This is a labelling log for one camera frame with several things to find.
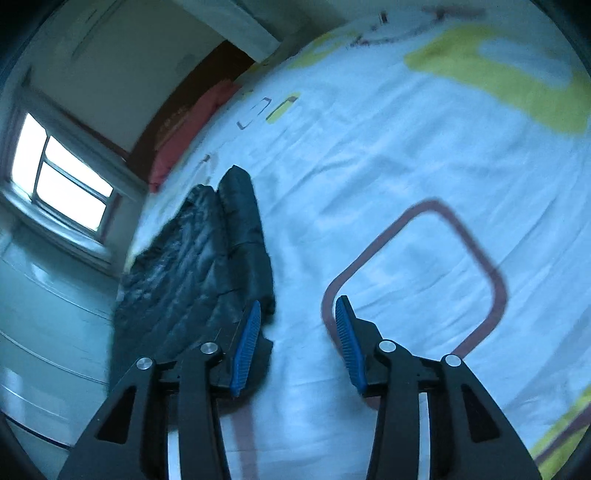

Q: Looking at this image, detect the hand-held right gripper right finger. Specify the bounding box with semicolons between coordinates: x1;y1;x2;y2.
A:
334;295;543;480

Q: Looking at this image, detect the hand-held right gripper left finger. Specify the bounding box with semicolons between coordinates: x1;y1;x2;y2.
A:
58;300;262;480

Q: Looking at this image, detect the black puffer jacket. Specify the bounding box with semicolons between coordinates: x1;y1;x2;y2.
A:
110;164;276;398

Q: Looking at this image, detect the bed with patterned sheet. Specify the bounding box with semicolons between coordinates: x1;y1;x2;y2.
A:
124;4;591;480

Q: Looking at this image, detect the wardrobe with circle pattern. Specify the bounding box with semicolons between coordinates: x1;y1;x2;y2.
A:
0;222;125;448

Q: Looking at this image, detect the red pillow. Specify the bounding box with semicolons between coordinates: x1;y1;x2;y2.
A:
148;79;242;193

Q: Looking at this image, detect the dark wooden headboard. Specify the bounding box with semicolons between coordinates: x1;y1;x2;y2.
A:
126;40;257;178

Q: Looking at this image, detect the white curtain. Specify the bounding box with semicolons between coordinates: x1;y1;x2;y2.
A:
173;0;283;65

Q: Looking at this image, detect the window with white frame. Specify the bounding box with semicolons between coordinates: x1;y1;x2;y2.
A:
0;83;148;278

